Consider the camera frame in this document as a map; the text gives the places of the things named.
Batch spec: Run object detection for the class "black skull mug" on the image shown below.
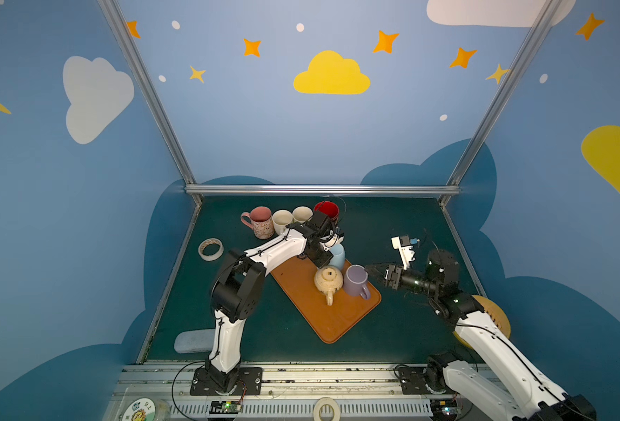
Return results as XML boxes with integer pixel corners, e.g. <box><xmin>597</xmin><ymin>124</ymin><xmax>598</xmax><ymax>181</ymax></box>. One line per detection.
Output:
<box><xmin>314</xmin><ymin>201</ymin><xmax>340</xmax><ymax>223</ymax></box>

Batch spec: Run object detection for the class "light green mug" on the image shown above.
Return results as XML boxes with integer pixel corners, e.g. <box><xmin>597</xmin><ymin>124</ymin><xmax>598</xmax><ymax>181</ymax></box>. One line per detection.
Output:
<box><xmin>292</xmin><ymin>206</ymin><xmax>314</xmax><ymax>224</ymax></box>

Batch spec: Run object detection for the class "light blue mug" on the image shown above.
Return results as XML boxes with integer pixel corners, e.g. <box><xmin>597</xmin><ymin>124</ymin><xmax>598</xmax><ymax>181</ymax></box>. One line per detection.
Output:
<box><xmin>329</xmin><ymin>244</ymin><xmax>346</xmax><ymax>271</ymax></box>

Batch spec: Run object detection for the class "cream white mug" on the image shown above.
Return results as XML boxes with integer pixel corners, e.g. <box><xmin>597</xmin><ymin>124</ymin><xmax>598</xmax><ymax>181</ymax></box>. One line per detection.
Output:
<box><xmin>272</xmin><ymin>210</ymin><xmax>294</xmax><ymax>235</ymax></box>

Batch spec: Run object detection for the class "orange plastic tray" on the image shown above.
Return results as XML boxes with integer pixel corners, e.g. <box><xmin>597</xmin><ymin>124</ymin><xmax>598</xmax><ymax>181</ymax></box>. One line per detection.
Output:
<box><xmin>271</xmin><ymin>257</ymin><xmax>382</xmax><ymax>344</ymax></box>

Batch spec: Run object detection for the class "pink ghost mug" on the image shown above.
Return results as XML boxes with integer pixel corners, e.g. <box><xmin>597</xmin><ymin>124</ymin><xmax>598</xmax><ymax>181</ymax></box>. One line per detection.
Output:
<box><xmin>240</xmin><ymin>206</ymin><xmax>275</xmax><ymax>240</ymax></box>

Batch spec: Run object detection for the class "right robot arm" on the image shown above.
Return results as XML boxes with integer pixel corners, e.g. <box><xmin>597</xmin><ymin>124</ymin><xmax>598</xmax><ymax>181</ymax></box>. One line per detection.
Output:
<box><xmin>366</xmin><ymin>250</ymin><xmax>598</xmax><ymax>420</ymax></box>

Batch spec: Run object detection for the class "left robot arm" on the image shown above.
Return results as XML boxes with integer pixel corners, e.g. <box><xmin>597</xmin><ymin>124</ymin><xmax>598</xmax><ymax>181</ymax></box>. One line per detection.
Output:
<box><xmin>203</xmin><ymin>212</ymin><xmax>344</xmax><ymax>394</ymax></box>

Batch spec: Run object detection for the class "lavender mug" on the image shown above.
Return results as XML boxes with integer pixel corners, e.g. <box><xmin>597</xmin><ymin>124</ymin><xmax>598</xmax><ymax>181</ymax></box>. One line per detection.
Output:
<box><xmin>343</xmin><ymin>265</ymin><xmax>371</xmax><ymax>300</ymax></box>

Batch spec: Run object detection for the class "beige ceramic teapot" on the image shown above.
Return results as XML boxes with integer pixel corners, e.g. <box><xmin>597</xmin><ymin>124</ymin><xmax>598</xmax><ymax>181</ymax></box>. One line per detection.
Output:
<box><xmin>314</xmin><ymin>266</ymin><xmax>343</xmax><ymax>306</ymax></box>

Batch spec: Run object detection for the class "yellow plastic basket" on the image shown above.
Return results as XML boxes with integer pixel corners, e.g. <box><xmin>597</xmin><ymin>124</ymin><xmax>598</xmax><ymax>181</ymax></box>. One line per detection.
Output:
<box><xmin>447</xmin><ymin>292</ymin><xmax>511</xmax><ymax>355</ymax></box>

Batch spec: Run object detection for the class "masking tape roll on table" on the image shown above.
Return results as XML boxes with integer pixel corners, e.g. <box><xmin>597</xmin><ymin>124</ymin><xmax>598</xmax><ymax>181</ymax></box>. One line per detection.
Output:
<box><xmin>198</xmin><ymin>238</ymin><xmax>224</xmax><ymax>261</ymax></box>

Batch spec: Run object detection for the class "white tape roll front centre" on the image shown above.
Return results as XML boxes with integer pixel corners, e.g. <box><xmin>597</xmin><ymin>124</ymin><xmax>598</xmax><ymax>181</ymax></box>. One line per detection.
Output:
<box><xmin>313</xmin><ymin>396</ymin><xmax>342</xmax><ymax>421</ymax></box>

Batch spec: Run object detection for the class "grey sponge pad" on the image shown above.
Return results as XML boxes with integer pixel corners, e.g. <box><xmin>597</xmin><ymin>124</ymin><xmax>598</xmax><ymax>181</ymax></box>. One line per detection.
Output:
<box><xmin>173</xmin><ymin>329</ymin><xmax>215</xmax><ymax>354</ymax></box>

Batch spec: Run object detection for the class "green label sticker roll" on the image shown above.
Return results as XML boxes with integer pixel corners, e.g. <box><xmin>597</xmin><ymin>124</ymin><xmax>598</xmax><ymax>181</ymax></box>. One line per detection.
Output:
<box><xmin>120</xmin><ymin>397</ymin><xmax>157</xmax><ymax>421</ymax></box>

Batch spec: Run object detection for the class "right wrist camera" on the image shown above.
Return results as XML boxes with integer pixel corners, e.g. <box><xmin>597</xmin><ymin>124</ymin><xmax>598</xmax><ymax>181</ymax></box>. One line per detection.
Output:
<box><xmin>391</xmin><ymin>235</ymin><xmax>420</xmax><ymax>270</ymax></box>

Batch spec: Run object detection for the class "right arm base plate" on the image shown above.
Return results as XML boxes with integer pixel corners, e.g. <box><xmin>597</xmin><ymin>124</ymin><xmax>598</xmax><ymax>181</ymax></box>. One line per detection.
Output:
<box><xmin>393</xmin><ymin>364</ymin><xmax>461</xmax><ymax>395</ymax></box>

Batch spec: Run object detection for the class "aluminium front rail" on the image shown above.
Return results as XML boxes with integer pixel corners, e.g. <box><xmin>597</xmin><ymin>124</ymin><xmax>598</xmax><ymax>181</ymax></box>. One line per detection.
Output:
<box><xmin>104</xmin><ymin>363</ymin><xmax>501</xmax><ymax>420</ymax></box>

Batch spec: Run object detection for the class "aluminium frame back bar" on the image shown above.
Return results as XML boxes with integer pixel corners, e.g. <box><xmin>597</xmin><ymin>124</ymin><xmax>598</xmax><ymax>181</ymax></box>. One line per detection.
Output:
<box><xmin>185</xmin><ymin>184</ymin><xmax>461</xmax><ymax>196</ymax></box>

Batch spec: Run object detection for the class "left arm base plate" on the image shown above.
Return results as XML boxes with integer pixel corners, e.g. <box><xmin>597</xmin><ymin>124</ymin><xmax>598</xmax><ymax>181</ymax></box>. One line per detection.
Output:
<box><xmin>189</xmin><ymin>367</ymin><xmax>263</xmax><ymax>396</ymax></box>

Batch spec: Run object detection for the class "aluminium frame left post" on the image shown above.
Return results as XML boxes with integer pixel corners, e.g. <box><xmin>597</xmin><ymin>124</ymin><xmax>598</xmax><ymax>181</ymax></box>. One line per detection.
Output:
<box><xmin>98</xmin><ymin>0</ymin><xmax>196</xmax><ymax>188</ymax></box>

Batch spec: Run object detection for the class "aluminium frame post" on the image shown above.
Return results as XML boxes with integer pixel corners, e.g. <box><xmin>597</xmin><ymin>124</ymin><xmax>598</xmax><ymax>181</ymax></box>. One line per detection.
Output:
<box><xmin>439</xmin><ymin>0</ymin><xmax>564</xmax><ymax>209</ymax></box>
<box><xmin>98</xmin><ymin>0</ymin><xmax>196</xmax><ymax>188</ymax></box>

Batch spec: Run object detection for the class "aluminium frame right post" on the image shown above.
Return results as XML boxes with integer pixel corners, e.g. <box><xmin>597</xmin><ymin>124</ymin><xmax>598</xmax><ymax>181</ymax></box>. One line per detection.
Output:
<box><xmin>439</xmin><ymin>0</ymin><xmax>564</xmax><ymax>209</ymax></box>

